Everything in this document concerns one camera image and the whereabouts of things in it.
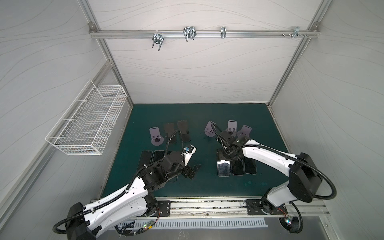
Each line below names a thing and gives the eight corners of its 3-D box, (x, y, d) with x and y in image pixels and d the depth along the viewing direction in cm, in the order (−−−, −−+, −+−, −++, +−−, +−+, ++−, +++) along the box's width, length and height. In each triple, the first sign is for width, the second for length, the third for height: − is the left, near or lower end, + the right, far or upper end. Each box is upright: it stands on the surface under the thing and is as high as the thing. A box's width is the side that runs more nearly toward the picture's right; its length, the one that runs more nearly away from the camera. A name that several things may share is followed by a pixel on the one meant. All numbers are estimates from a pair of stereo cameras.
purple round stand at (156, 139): (151, 145, 98) (147, 136, 90) (153, 136, 103) (150, 127, 95) (162, 145, 98) (159, 136, 90) (164, 136, 103) (161, 127, 95)
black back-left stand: (181, 143, 100) (179, 134, 91) (178, 131, 107) (176, 121, 97) (191, 141, 101) (190, 131, 92) (187, 129, 108) (186, 118, 99)
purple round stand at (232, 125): (227, 135, 104) (229, 127, 97) (226, 127, 108) (228, 120, 101) (235, 135, 104) (238, 127, 97) (233, 128, 108) (236, 120, 101)
